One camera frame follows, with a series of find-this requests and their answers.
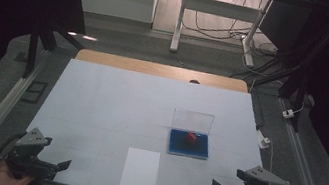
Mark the white plug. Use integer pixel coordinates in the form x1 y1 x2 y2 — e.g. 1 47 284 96
254 130 273 152
281 106 297 121

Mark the white desk frame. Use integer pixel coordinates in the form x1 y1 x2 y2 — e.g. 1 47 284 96
62 0 314 76

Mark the black floor cable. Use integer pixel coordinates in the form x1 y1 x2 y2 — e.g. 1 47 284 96
178 0 287 59

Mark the person's left hand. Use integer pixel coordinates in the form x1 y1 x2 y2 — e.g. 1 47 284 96
0 159 37 185

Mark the small red block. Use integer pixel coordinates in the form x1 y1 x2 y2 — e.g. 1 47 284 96
185 130 199 143

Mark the white cable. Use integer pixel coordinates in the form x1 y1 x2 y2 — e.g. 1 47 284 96
261 137 281 181

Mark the black metal stand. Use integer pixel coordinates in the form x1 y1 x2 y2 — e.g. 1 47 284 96
246 0 329 138
20 13 90 88

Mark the small white paper sheet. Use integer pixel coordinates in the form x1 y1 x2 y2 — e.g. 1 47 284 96
119 146 163 185

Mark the blue case with clear lid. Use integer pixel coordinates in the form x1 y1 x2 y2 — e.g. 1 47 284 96
165 107 216 162

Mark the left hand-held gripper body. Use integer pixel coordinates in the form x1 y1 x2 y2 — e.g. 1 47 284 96
1 123 65 185

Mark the large white table mat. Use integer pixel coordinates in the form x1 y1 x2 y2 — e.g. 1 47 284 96
18 52 276 185

